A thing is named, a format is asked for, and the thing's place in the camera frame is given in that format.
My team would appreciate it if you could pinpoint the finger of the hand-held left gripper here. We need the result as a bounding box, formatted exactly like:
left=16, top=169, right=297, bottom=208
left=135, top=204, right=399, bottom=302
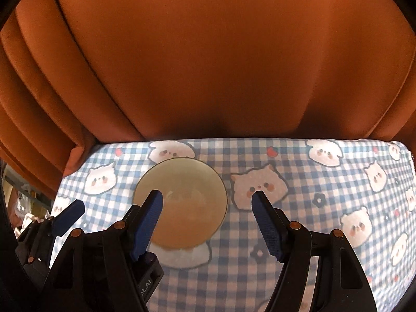
left=49, top=199, right=86, bottom=238
left=136, top=253, right=164, bottom=312

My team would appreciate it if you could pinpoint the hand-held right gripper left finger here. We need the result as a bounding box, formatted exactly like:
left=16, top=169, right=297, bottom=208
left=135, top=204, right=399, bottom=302
left=29, top=189, right=163, bottom=312

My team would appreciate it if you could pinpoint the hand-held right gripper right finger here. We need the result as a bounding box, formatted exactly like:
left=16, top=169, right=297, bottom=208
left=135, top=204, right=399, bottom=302
left=251, top=192, right=378, bottom=312

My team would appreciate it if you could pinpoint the white bowl blue floral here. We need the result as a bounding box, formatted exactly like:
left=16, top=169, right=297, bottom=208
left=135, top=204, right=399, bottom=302
left=133, top=158, right=229, bottom=250

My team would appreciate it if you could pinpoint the white plastic bag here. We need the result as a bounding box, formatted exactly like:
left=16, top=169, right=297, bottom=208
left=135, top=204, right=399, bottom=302
left=8, top=182, right=49, bottom=228

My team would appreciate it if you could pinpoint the blue checkered animal tablecloth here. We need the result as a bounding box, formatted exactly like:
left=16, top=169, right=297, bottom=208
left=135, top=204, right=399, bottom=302
left=50, top=137, right=416, bottom=312

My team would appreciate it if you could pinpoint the orange curtain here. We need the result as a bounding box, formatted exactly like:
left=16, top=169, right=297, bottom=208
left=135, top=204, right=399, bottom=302
left=0, top=0, right=416, bottom=199

